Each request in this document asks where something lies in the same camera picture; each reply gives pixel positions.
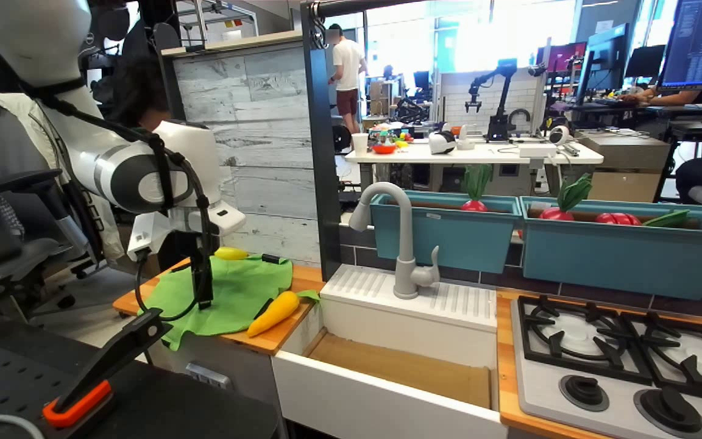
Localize black background robot arm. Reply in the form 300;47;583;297
464;58;531;143

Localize near black orange clamp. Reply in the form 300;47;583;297
42;311;171;429

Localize teal bin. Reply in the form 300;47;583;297
513;195;702;300
365;187;524;276

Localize white toy sink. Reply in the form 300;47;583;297
269;265;507;439

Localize right teal bin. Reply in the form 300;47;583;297
513;195;702;300

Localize left teal bin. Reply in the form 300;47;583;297
365;187;524;276

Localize green towel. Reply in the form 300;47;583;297
143;259;291;351

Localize toy gas stove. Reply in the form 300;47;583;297
512;297;702;439

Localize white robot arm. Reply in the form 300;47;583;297
0;0;244;311

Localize standing person white shirt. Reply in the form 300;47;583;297
328;25;365;134

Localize grey toy faucet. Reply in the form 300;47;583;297
347;181;440;300

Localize white background table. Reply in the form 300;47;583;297
347;142;605;183

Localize wooden toy counter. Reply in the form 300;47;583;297
112;265;324;353

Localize grey wood backsplash panel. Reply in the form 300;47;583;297
172;45;319;265

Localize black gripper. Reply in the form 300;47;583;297
157;233;219;307

